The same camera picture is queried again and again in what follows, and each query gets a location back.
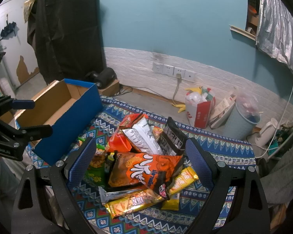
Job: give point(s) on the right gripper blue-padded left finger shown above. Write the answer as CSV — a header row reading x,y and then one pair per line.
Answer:
x,y
78,162

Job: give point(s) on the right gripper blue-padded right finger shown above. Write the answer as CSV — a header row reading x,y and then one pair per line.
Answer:
x,y
197,155

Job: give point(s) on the black snack bag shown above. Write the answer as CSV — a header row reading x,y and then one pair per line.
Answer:
x,y
172,140

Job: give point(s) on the red orange snack bag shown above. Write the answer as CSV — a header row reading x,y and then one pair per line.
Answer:
x,y
118,141

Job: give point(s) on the gold wafer bar pack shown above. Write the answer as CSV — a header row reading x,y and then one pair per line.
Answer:
x,y
142,199

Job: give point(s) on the orange octopus snack bag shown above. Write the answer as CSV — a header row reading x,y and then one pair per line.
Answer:
x,y
156,172

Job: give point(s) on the silver white snack bag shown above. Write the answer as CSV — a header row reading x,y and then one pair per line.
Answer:
x,y
142,138

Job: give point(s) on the green pea snack bag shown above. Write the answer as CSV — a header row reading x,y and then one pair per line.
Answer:
x,y
95,173

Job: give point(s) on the yellow snack bar pack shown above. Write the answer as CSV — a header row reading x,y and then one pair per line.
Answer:
x,y
172,204

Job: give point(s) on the light blue trash bin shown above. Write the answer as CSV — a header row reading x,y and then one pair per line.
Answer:
x,y
243,118

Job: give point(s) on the blue cardboard box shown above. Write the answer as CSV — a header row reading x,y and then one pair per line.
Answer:
x,y
67,106

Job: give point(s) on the leaning cardboard package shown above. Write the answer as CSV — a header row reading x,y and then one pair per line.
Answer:
x,y
222,110

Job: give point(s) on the red white paper bag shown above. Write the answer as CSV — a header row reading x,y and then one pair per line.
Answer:
x,y
199,103

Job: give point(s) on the banana peel on floor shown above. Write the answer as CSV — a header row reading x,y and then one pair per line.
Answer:
x,y
181,107

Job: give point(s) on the white electric kettle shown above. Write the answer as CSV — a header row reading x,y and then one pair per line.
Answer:
x,y
266,133

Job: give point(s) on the black hanging garment cover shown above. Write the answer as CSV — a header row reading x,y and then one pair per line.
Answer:
x,y
65,36

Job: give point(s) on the silver foil curtain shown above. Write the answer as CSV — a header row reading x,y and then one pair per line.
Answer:
x,y
274,34

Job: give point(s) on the white wall socket strip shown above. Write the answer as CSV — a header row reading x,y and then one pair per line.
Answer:
x,y
173,71

